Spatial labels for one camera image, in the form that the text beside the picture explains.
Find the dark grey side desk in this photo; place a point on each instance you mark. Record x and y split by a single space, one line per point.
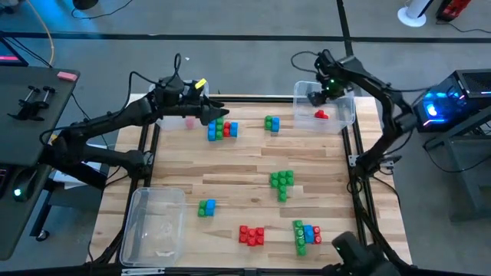
38 138

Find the clear plastic bin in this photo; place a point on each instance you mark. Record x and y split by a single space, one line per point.
172 123
337 122
153 226

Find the black computer mouse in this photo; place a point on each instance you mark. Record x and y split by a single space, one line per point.
23 188

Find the black double screw clamp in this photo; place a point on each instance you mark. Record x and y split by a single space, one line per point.
28 109

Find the long green toy block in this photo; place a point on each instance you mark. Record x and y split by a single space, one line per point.
282 189
219 128
299 237

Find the pink eraser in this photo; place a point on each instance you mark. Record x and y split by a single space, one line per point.
67 76

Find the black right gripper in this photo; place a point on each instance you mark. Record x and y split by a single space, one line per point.
331 87

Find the black computer with blue lights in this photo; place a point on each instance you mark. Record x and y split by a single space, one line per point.
460 99

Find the grey computer stand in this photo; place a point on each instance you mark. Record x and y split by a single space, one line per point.
472 172

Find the red block white ringed studs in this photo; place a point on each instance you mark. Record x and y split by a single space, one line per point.
317 234

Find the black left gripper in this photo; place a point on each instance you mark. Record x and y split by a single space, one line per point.
193 101

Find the dark monitor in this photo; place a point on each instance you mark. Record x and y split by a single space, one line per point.
9 57

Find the black round base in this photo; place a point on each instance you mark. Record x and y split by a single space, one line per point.
85 4

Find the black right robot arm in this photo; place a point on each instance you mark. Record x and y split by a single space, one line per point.
383 96

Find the short green toy block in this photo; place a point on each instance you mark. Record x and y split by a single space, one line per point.
202 209
290 178
274 179
268 123

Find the short blue toy block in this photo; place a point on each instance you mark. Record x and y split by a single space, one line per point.
234 129
275 124
308 234
210 207

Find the yellow tape tag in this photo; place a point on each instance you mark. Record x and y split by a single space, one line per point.
200 83

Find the white pedestal base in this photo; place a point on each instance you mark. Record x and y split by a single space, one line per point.
412 17

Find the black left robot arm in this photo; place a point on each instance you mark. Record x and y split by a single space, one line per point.
107 119

